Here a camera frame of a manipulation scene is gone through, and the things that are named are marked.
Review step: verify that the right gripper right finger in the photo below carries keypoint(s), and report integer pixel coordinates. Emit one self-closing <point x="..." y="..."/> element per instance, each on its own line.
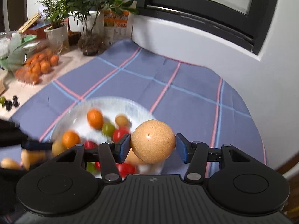
<point x="194" y="153"/>

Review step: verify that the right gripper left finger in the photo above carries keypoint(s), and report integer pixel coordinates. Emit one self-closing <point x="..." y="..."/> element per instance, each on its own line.
<point x="110" y="154"/>

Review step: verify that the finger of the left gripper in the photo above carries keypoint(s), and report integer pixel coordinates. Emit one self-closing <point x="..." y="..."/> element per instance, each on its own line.
<point x="34" y="145"/>

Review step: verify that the red tomato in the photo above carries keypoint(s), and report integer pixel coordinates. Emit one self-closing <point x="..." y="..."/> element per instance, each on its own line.
<point x="126" y="169"/>
<point x="119" y="132"/>

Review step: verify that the large beige melon fruit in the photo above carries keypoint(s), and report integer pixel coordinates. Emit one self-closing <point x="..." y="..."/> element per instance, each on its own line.
<point x="153" y="141"/>

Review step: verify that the dark grapes cluster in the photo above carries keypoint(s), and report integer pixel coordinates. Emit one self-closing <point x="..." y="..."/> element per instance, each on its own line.
<point x="11" y="103"/>

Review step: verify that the white ceramic plate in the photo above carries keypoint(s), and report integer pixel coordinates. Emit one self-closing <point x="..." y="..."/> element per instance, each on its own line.
<point x="116" y="112"/>

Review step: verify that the orange tangerine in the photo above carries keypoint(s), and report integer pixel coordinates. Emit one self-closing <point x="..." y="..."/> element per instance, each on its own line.
<point x="70" y="138"/>
<point x="95" y="118"/>

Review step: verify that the blue plaid tablecloth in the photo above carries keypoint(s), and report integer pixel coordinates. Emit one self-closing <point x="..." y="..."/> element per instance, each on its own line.
<point x="192" y="100"/>

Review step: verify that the green bowl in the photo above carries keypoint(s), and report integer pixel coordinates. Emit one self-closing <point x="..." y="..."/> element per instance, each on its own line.
<point x="16" y="49"/>

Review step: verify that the clear box of tangerines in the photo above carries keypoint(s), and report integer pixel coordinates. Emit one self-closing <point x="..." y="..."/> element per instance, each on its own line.
<point x="41" y="62"/>

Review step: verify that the printed menu card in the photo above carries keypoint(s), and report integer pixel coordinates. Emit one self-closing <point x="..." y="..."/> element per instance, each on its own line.
<point x="116" y="26"/>

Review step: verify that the potted green plant white pot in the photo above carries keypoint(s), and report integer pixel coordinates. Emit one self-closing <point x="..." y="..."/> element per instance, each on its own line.
<point x="55" y="12"/>

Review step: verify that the plant in glass vase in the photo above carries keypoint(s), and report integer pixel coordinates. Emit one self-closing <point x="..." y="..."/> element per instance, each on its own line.
<point x="87" y="12"/>

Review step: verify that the black window frame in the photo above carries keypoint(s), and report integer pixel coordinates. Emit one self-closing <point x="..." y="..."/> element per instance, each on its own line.
<point x="247" y="30"/>

